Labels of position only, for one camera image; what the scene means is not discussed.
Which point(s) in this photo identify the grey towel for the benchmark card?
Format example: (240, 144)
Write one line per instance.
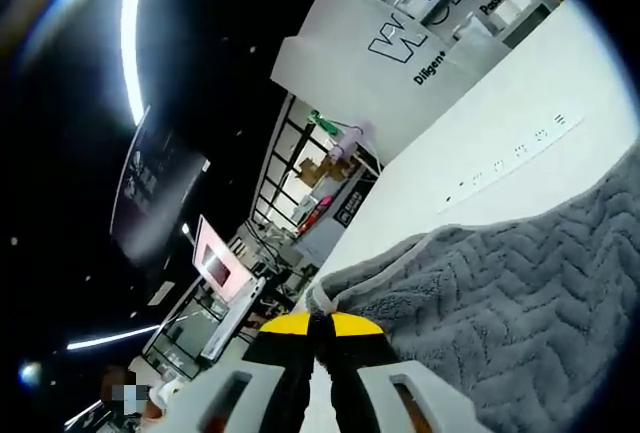
(500, 303)

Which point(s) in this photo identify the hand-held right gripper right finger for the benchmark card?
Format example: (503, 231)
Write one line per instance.
(380, 393)

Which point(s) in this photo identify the purple rolled mat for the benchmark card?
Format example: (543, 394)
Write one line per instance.
(347, 140)

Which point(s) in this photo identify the black cabinet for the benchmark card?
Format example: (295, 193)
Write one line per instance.
(355, 203)

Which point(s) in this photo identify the green hanging item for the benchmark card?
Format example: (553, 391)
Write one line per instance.
(325, 123)

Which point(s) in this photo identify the pink item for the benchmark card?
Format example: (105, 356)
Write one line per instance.
(320, 205)

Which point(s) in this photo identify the grey work desk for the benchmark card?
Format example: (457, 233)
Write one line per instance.
(235, 318)

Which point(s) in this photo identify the dark wall screen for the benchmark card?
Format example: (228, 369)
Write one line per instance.
(155, 188)

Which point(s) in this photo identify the ceiling light strip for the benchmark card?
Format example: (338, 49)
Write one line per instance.
(131, 53)

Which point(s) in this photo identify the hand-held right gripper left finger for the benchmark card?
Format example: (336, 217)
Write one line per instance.
(240, 393)

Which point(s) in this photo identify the pink computer monitor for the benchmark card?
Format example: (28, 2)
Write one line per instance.
(215, 265)

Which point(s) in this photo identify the brown cardboard boxes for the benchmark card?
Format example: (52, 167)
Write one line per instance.
(312, 170)

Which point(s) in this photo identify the white marked strip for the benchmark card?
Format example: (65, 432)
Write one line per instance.
(530, 153)

